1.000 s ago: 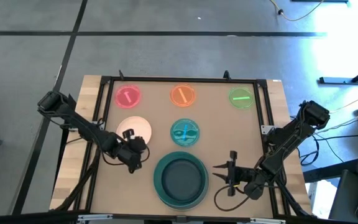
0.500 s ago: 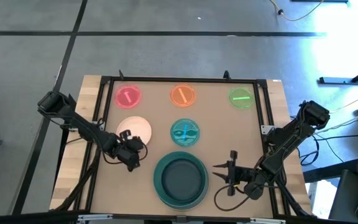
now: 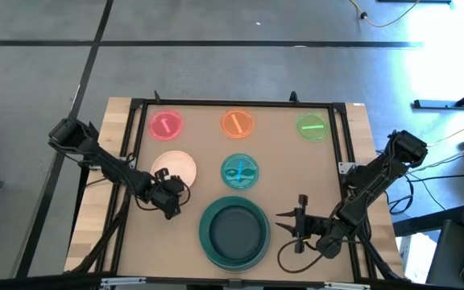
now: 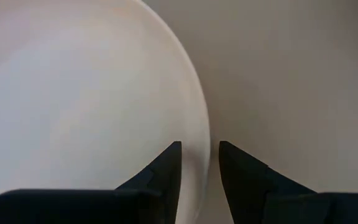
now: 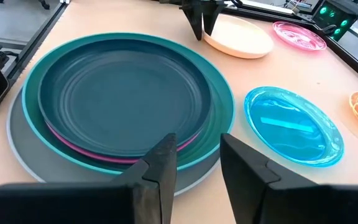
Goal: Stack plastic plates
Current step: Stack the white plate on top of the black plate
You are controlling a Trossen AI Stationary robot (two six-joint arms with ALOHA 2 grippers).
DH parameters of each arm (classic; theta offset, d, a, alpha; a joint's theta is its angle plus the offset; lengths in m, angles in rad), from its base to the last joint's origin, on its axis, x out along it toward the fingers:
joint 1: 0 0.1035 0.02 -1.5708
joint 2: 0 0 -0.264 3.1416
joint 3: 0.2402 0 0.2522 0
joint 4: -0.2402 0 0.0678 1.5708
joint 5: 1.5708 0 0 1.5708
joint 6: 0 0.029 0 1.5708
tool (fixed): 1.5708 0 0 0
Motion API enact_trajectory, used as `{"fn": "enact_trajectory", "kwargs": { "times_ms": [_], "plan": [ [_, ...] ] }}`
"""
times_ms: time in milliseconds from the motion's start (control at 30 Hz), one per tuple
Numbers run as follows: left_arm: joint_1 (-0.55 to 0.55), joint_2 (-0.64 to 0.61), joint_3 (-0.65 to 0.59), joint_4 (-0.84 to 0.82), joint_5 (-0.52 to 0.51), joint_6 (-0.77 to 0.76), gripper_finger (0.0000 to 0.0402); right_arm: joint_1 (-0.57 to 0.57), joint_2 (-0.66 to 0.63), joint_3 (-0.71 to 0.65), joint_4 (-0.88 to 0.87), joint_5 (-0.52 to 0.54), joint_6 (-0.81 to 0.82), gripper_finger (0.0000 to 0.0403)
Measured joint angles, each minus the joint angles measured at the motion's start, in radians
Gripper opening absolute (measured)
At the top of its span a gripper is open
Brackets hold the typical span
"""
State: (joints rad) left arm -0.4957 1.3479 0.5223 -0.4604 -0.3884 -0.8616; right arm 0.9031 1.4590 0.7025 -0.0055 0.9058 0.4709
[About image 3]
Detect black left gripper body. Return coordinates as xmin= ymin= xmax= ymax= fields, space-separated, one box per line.
xmin=140 ymin=180 xmax=169 ymax=213

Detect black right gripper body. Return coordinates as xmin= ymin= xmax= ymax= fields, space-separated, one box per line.
xmin=305 ymin=214 xmax=331 ymax=241

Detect white plastic plate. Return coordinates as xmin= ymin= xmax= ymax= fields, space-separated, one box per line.
xmin=150 ymin=150 xmax=197 ymax=189

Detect red translucent plastic plate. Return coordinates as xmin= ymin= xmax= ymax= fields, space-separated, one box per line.
xmin=148 ymin=109 xmax=184 ymax=141

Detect teal translucent plastic plate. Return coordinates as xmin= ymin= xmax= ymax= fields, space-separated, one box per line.
xmin=220 ymin=152 xmax=260 ymax=191

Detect green translucent plastic plate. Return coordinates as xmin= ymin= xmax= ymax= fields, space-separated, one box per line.
xmin=296 ymin=111 xmax=331 ymax=142

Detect tan table mat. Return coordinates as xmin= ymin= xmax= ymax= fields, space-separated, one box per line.
xmin=117 ymin=103 xmax=356 ymax=283

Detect large teal bowl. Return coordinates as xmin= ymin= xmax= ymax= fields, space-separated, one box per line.
xmin=198 ymin=195 xmax=272 ymax=272

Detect orange translucent plastic plate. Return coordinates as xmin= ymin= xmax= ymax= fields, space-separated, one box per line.
xmin=219 ymin=107 xmax=255 ymax=139

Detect black floor bar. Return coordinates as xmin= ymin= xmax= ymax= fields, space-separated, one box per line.
xmin=391 ymin=205 xmax=464 ymax=238

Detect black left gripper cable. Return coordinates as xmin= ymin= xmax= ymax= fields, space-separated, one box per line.
xmin=134 ymin=183 xmax=192 ymax=213

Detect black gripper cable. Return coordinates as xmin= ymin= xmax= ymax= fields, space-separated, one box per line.
xmin=134 ymin=183 xmax=192 ymax=213
xmin=276 ymin=237 xmax=325 ymax=275

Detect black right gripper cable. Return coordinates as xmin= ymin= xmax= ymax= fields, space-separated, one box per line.
xmin=276 ymin=237 xmax=325 ymax=275

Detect white metal bracket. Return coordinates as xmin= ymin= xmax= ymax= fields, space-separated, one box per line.
xmin=323 ymin=281 xmax=372 ymax=290
xmin=100 ymin=275 xmax=147 ymax=288

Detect black looped cable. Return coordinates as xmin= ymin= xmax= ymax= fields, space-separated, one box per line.
xmin=387 ymin=176 xmax=415 ymax=215

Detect black aluminium table frame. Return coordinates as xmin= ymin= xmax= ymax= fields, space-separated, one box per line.
xmin=0 ymin=95 xmax=464 ymax=290

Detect white power cable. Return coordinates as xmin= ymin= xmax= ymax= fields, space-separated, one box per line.
xmin=405 ymin=136 xmax=464 ymax=174
xmin=425 ymin=115 xmax=464 ymax=148

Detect black desk frame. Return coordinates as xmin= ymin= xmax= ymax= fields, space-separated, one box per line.
xmin=412 ymin=79 xmax=464 ymax=110

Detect yellow cable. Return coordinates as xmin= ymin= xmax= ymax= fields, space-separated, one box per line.
xmin=348 ymin=0 xmax=421 ymax=29

